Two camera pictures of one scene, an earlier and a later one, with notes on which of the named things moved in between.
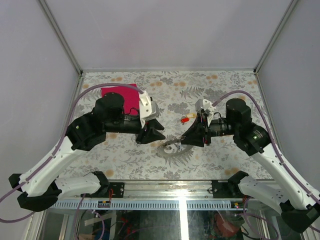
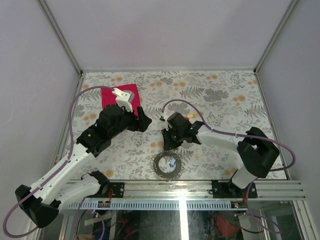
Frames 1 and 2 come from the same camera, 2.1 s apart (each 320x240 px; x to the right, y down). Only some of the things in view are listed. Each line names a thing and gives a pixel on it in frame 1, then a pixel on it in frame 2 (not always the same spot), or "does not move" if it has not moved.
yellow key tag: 191,115 does not move
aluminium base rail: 171,190 does not move
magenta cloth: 131,96 does not move
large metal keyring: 169,143 → 170,174
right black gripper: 198,133 → 168,144
